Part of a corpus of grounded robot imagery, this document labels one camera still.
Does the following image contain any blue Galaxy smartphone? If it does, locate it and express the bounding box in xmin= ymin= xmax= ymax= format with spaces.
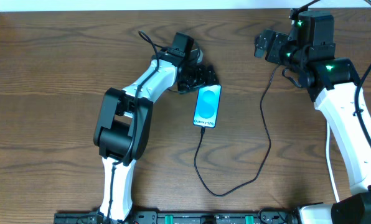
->
xmin=193 ymin=85 xmax=222 ymax=128

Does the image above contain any black USB charging cable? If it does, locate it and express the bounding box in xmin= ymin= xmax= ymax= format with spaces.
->
xmin=193 ymin=64 xmax=281 ymax=198

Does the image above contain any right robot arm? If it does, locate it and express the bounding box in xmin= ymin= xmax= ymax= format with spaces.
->
xmin=255 ymin=6 xmax=371 ymax=223

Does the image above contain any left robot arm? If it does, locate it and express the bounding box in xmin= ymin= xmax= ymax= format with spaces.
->
xmin=93 ymin=31 xmax=218 ymax=223

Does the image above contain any white power strip cord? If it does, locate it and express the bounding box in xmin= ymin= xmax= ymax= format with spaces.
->
xmin=325 ymin=123 xmax=340 ymax=203

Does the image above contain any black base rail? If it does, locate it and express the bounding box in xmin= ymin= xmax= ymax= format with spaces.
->
xmin=53 ymin=209 xmax=299 ymax=224

